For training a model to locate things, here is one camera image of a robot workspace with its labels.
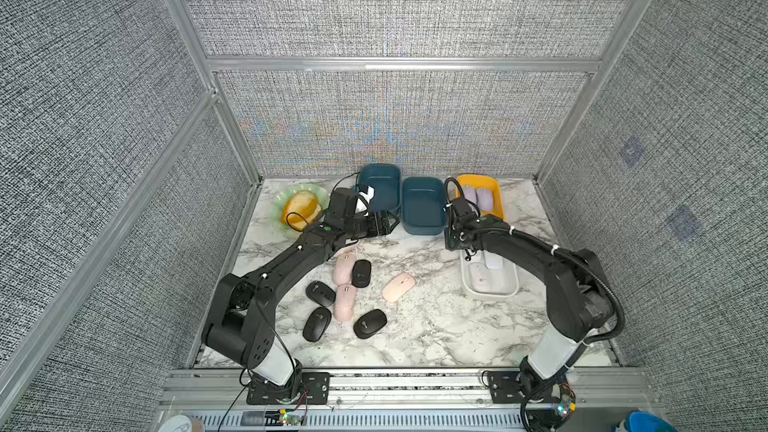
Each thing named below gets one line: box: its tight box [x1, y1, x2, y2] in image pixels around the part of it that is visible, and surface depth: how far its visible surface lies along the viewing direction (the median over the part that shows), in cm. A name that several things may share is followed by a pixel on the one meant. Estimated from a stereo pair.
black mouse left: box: [305, 280, 336, 307], surface depth 90 cm
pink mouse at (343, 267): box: [333, 251, 357, 286], surface depth 94 cm
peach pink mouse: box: [381, 272, 416, 303], surface depth 91 cm
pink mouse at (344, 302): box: [333, 284, 358, 323], surface depth 88 cm
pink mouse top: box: [336, 243, 359, 261], surface depth 97 cm
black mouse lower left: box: [302, 306, 332, 343], surface depth 84 cm
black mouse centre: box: [351, 259, 372, 288], surface depth 93 cm
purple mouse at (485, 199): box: [476, 187, 493, 212], surface depth 112 cm
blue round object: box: [625, 411, 679, 432], surface depth 63 cm
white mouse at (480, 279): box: [469, 262, 491, 292], surface depth 94 cm
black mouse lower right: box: [353, 309, 388, 339], surface depth 85 cm
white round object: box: [158, 415, 193, 432], surface depth 66 cm
